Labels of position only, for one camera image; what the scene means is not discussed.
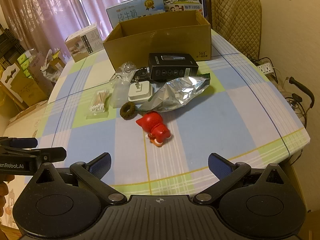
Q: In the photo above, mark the black metal rack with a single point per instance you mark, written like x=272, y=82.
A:
x=6, y=45

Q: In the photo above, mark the light blue milk carton box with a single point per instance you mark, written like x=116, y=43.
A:
x=130, y=10

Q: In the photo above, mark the clear plastic box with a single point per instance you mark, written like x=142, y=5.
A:
x=125, y=71

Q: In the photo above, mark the translucent plastic cup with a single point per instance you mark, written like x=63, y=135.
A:
x=119, y=96

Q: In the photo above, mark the person's left hand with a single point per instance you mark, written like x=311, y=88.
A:
x=3, y=190

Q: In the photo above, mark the pink curtain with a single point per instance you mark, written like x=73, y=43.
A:
x=50, y=5

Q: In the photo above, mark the silver foil bag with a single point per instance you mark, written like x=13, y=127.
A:
x=180, y=92

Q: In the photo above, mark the small appliance packaging box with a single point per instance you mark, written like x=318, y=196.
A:
x=83, y=42

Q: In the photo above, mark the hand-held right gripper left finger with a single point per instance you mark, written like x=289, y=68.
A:
x=101, y=166

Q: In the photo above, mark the plaid tablecloth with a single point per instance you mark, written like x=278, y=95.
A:
x=190, y=135

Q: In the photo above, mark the large brown cardboard floor box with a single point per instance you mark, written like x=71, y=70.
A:
x=22, y=92

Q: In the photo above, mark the red toy figure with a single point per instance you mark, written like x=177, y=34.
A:
x=156, y=127

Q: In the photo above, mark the chair with quilted cover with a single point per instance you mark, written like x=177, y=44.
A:
x=235, y=22

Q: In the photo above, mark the white plug charger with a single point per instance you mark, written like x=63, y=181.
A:
x=140, y=92

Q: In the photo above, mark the white power strip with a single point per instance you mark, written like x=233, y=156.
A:
x=266, y=68

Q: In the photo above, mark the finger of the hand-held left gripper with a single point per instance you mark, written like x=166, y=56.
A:
x=22, y=142
x=50, y=153

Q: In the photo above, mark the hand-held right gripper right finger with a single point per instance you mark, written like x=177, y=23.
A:
x=220, y=166

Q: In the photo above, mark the cardboard box with plastic bag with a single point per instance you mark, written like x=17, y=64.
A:
x=53, y=65

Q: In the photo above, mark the stack of green tissue boxes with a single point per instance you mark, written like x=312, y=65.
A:
x=25, y=63

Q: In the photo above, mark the black product box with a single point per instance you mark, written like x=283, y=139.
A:
x=172, y=67

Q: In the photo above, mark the cotton swab pack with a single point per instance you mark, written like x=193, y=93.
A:
x=98, y=102

